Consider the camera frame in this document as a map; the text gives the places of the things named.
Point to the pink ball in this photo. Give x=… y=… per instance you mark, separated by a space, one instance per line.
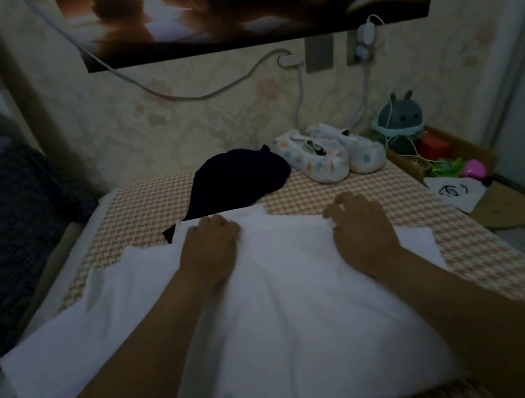
x=475 y=170

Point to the teal round bunny lamp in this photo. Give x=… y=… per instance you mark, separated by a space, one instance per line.
x=397 y=116

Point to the dark patterned bed cover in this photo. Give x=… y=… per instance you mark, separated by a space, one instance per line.
x=5 y=249

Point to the green toy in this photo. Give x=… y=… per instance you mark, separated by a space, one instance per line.
x=446 y=168

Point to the white wall plug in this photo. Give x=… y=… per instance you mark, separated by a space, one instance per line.
x=291 y=61

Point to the white printed card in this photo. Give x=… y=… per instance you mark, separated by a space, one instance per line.
x=456 y=192

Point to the wooden bedside tray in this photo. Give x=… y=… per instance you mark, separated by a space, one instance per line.
x=504 y=206

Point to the red toy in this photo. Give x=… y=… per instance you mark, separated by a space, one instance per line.
x=435 y=145

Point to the white polo shirt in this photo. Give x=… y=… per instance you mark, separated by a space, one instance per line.
x=304 y=330

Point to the person's right forearm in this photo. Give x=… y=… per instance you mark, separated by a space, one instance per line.
x=503 y=316

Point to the black tree print t-shirt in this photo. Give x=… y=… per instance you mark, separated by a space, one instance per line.
x=234 y=179

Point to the person's right hand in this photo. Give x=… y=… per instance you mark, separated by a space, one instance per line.
x=363 y=231

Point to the person's left hand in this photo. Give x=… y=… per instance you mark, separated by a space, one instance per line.
x=211 y=250

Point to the grey wall socket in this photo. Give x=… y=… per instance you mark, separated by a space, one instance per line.
x=318 y=54

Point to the person's left forearm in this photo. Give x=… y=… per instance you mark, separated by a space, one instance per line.
x=122 y=380

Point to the white charger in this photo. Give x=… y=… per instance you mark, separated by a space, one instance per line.
x=366 y=38

